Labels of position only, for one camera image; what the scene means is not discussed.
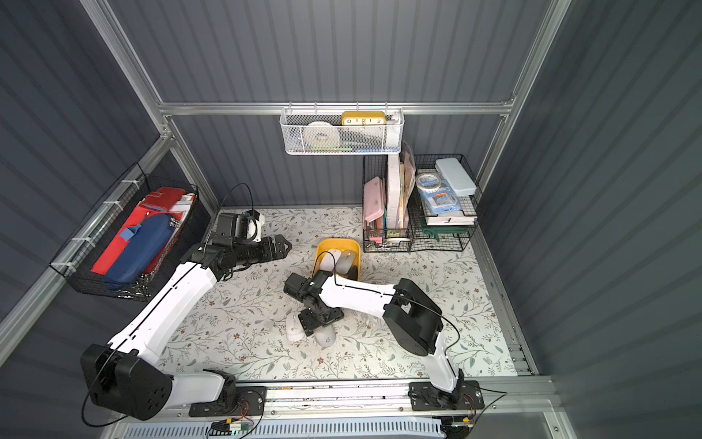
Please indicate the black wire wall basket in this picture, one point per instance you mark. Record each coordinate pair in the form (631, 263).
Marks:
(73, 263)

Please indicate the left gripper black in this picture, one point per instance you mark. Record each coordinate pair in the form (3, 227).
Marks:
(269, 250)

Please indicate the black wire desk organizer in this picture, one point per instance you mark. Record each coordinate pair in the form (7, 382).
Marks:
(423, 232)

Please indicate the yellow clock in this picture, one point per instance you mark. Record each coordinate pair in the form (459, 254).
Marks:
(363, 118)

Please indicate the pink pencil case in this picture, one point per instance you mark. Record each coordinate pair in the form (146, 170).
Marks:
(374, 194)

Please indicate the pink upright folder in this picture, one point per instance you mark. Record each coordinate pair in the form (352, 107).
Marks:
(409, 171)

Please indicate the grey mouse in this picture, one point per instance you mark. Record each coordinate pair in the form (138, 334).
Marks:
(325, 337)

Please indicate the blue pouch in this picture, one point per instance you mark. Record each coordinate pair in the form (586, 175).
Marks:
(133, 250)

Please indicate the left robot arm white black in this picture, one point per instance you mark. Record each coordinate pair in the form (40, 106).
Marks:
(122, 375)

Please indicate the blue packaged tape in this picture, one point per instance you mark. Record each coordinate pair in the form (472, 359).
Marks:
(437, 196)

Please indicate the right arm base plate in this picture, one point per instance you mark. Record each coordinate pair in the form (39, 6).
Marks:
(424, 397)

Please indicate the white upright box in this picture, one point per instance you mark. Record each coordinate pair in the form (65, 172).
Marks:
(393, 186)

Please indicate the white mesh hanging basket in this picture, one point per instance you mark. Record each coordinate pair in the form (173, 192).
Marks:
(355, 140)

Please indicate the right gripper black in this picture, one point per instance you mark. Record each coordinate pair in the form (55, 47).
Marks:
(316, 315)

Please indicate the silver mouse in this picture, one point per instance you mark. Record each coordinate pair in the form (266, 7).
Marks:
(346, 262)

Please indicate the aluminium front rail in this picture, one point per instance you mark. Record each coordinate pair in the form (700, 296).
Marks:
(393, 397)

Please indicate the yellow storage box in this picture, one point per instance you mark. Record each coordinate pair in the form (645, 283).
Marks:
(341, 244)

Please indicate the small white mouse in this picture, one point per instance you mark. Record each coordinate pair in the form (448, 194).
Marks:
(295, 333)

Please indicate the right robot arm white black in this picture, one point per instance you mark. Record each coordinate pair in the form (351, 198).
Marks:
(414, 320)

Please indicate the white tape roll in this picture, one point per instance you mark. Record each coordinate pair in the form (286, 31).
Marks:
(323, 135)

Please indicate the white case on organizer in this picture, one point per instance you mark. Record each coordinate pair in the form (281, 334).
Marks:
(456, 176)

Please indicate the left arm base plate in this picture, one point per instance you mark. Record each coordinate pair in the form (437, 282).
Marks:
(247, 401)

